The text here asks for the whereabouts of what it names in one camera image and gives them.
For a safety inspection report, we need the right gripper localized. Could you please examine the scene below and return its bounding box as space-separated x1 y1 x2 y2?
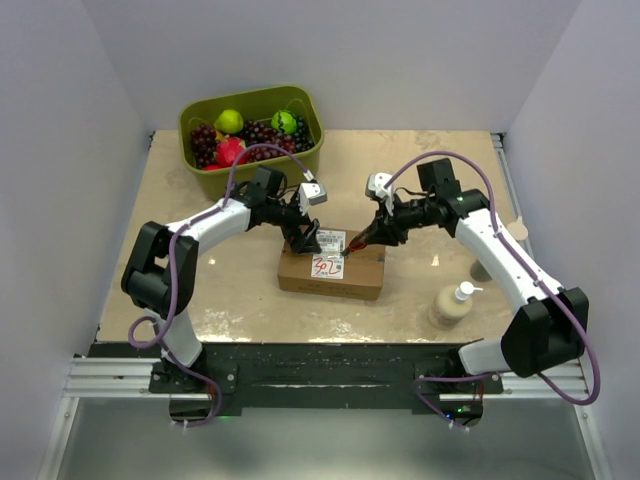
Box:
366 191 436 246

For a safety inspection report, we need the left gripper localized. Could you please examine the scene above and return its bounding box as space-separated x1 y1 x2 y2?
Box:
266 191 320 254

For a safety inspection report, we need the red black utility knife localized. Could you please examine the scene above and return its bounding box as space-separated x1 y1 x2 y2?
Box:
341 233 368 257

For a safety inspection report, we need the brown cardboard express box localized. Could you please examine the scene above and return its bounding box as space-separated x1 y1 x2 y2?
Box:
277 229 386 301

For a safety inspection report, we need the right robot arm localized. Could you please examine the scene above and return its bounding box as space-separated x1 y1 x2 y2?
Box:
343 151 601 398

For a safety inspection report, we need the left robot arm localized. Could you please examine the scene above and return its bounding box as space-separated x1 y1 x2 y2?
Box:
121 167 327 393

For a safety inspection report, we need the cream lotion pump bottle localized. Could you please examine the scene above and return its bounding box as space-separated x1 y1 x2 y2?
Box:
428 281 482 330

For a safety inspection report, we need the dark red grape bunch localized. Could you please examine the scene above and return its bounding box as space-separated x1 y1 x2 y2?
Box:
188 118 315 171

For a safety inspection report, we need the green striped ball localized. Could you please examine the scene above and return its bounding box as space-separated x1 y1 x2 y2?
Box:
270 110 298 135

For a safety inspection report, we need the olive green plastic bin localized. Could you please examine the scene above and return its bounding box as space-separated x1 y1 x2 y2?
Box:
179 85 324 200

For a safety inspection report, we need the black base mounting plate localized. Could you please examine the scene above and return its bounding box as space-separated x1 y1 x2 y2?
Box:
89 341 559 426

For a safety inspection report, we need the yellow-green pear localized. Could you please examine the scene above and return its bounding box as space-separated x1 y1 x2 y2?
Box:
214 109 244 135

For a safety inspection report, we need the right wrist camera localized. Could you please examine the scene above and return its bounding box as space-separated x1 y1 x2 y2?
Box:
365 172 395 214

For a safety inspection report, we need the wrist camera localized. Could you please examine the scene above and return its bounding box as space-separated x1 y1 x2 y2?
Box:
365 172 395 214
298 182 328 215

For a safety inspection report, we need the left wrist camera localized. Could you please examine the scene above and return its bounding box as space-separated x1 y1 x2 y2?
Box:
298 182 328 215

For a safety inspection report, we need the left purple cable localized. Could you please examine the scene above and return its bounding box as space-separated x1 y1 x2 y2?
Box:
127 143 316 434

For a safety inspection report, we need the aluminium frame rail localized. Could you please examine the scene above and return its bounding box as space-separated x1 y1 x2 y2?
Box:
64 130 594 401

